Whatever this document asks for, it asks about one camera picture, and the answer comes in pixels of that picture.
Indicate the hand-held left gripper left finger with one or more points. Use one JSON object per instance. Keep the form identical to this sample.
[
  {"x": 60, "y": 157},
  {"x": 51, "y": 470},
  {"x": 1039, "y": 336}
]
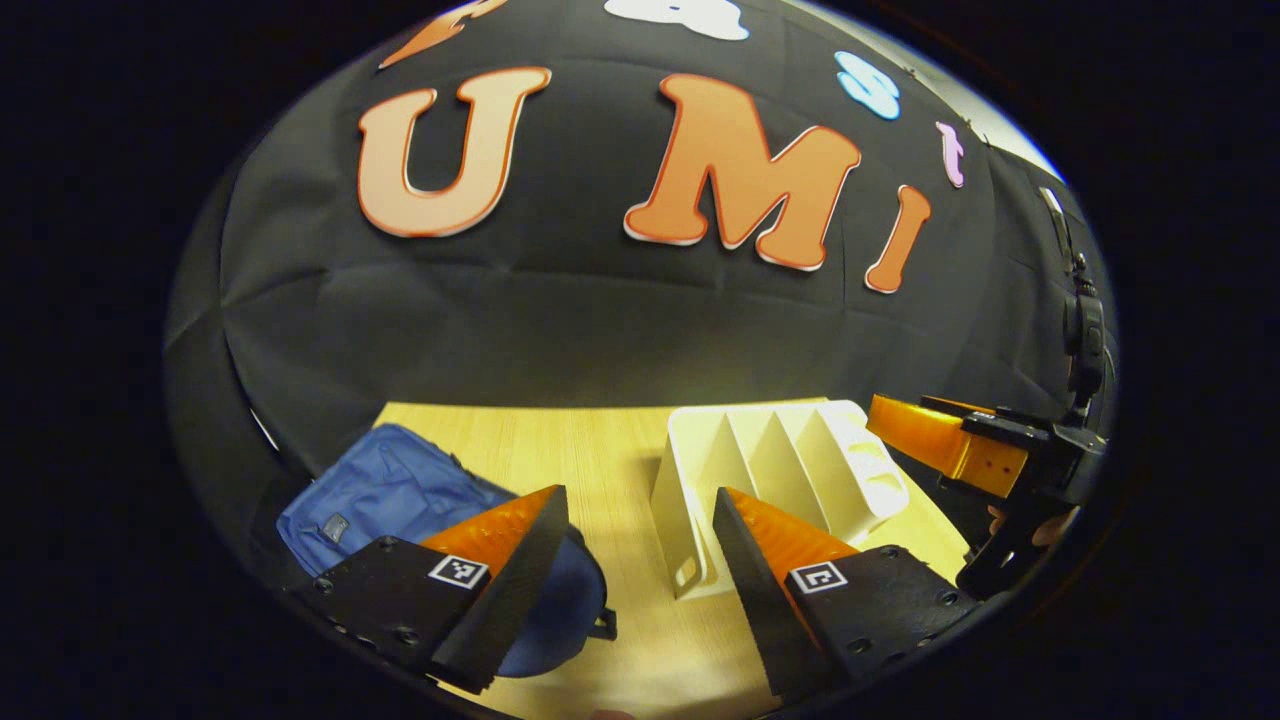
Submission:
[{"x": 520, "y": 590}]

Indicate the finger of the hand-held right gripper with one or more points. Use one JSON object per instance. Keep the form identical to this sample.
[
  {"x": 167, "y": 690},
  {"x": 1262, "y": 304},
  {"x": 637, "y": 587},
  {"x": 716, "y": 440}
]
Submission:
[
  {"x": 950, "y": 450},
  {"x": 960, "y": 405}
]

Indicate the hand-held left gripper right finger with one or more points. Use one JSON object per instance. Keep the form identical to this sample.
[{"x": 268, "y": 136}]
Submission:
[{"x": 750, "y": 590}]

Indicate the white bookshelf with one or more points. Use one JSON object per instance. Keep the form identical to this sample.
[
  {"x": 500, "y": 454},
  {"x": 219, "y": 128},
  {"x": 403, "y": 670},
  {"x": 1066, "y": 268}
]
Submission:
[{"x": 770, "y": 450}]

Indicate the blue schoolbag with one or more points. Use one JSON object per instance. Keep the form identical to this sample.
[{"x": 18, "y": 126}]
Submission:
[{"x": 390, "y": 490}]

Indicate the black device on pole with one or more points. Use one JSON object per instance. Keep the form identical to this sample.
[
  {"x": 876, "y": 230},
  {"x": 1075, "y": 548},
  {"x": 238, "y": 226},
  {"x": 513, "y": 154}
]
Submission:
[{"x": 1088, "y": 340}]

